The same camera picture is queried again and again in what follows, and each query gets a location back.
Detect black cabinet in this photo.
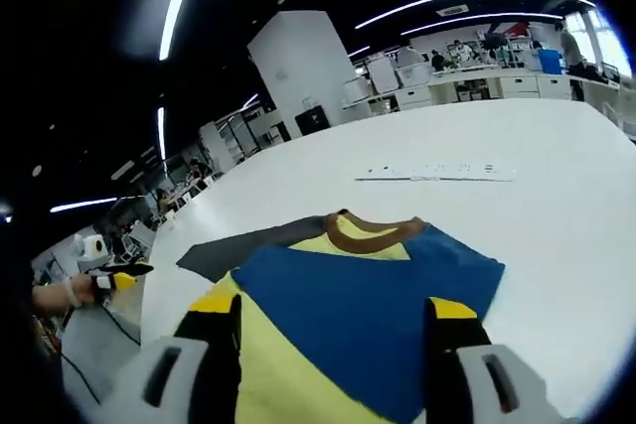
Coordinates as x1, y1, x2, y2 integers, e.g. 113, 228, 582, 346
294, 106, 331, 137

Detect grey mesh chair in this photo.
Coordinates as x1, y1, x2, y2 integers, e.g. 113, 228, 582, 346
58, 302, 146, 408

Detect white template strip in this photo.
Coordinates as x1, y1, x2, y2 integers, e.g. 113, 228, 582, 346
354, 162, 518, 183

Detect white cabinet row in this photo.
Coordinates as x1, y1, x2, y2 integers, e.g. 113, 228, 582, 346
341, 70, 572, 113

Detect blue bin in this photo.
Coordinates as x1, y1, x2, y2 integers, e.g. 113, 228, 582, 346
538, 49, 566, 75

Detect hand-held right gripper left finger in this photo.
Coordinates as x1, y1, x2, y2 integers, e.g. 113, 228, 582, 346
105, 292, 244, 424

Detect yellow blue grey garment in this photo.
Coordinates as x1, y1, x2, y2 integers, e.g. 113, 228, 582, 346
176, 209, 507, 424

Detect black cable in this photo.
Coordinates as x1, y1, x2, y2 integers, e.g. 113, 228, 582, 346
58, 302, 144, 406

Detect person's left hand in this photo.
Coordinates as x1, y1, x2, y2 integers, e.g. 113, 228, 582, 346
66, 272, 108, 309

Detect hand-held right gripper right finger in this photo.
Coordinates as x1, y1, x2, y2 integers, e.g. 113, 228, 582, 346
420, 296, 554, 424

